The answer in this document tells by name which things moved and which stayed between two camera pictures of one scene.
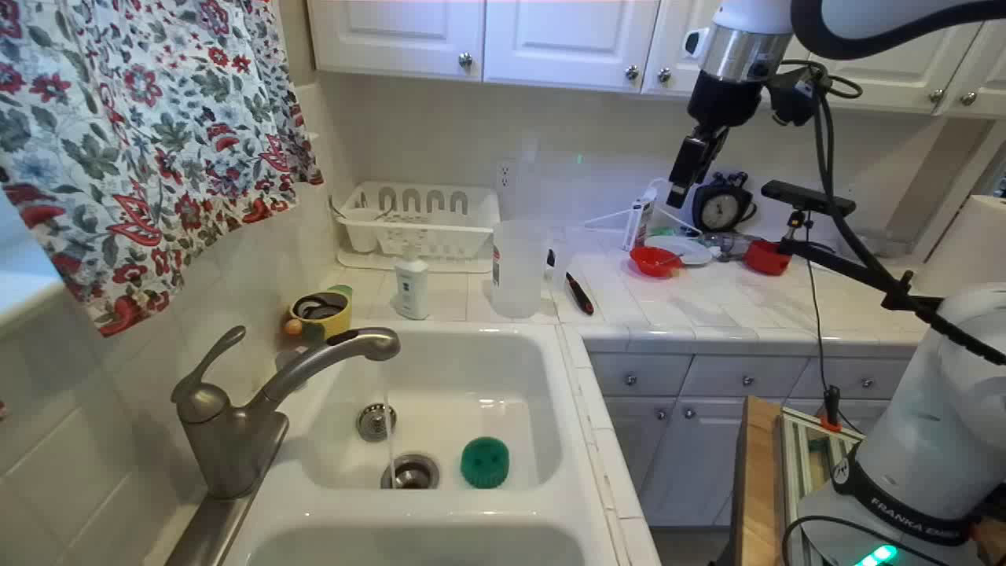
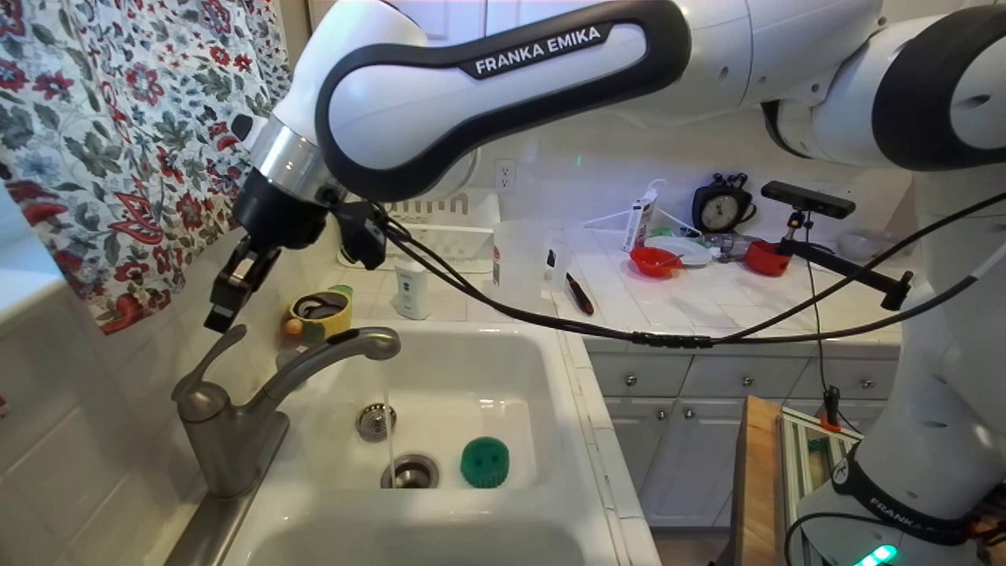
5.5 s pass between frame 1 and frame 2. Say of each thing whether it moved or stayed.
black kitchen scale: stayed
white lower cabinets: stayed
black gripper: moved
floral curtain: stayed
